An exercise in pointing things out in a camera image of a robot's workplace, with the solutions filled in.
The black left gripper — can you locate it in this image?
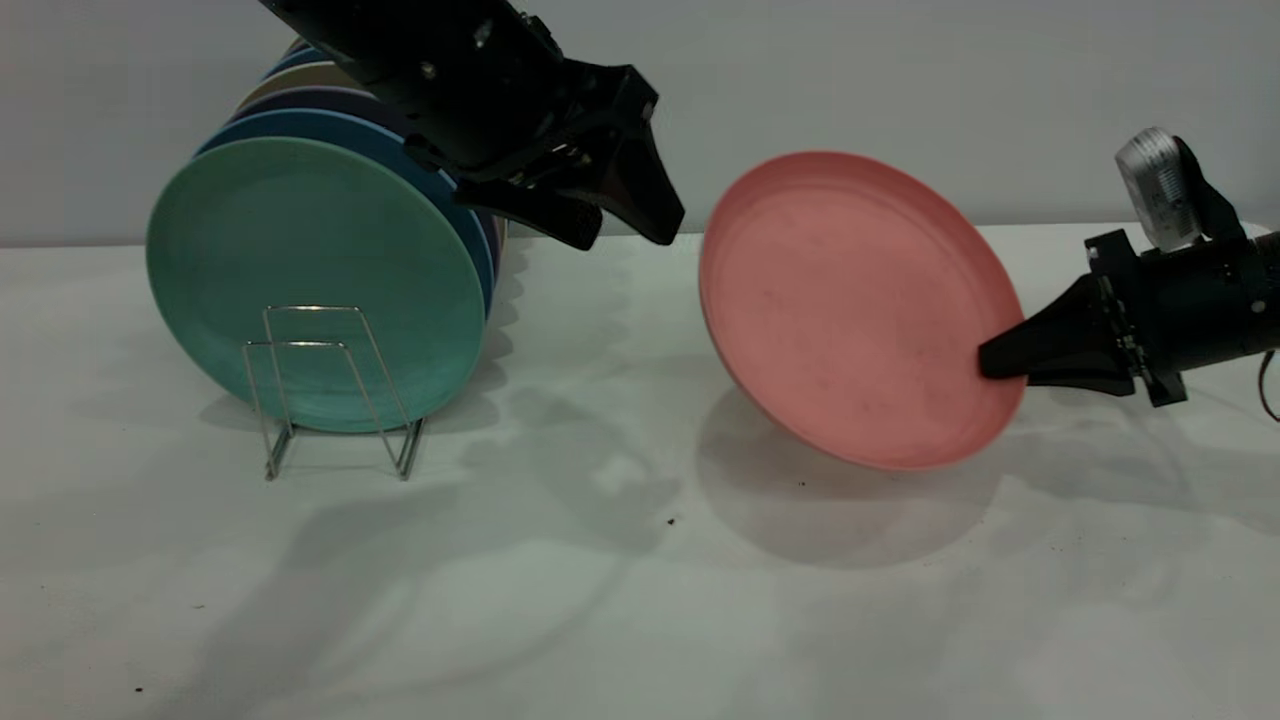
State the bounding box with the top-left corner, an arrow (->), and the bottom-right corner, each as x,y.
260,0 -> 687,252

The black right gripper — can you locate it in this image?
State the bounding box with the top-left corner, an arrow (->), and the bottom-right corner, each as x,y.
977,229 -> 1280,408

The pink plastic plate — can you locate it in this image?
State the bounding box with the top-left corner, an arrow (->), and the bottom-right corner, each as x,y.
698,151 -> 1028,472

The blue plastic plate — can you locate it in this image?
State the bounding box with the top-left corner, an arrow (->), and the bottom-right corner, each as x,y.
265,45 -> 333,83
198,108 -> 498,317

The green plastic plate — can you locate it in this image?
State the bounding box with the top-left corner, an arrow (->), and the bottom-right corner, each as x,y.
146,137 -> 488,435

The dark purple plastic plate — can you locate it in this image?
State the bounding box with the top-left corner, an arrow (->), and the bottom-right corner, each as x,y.
231,86 -> 502,263

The beige plastic plate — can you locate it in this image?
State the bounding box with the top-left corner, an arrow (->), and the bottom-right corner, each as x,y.
239,61 -> 373,111

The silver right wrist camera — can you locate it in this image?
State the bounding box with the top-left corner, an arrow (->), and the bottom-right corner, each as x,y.
1114,127 -> 1247,253

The metal wire plate rack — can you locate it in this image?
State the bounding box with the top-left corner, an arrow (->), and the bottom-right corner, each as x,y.
244,306 -> 427,484

